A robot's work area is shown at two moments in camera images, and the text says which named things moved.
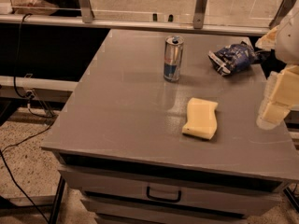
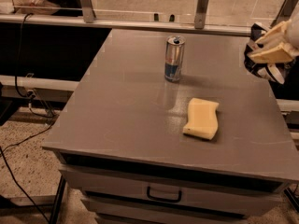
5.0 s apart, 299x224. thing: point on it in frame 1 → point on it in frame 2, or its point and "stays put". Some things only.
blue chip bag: (232, 59) → (264, 69)
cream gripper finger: (267, 42) stays put
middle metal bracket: (200, 7) stays put
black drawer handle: (178, 197) stays put
